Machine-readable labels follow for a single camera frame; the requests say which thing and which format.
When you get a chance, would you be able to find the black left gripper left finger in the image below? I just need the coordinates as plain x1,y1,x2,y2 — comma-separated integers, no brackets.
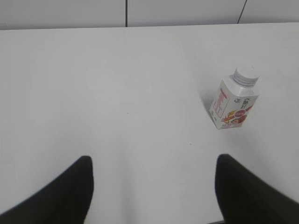
0,156,94,224

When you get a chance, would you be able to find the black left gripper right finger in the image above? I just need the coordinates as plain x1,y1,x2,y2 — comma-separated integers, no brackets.
215,154,299,224

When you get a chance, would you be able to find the white screw cap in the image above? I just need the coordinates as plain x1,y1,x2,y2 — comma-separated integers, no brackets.
233,67,260,88

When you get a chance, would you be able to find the white square yogurt bottle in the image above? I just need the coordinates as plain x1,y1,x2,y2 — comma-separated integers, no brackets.
209,75,259,129

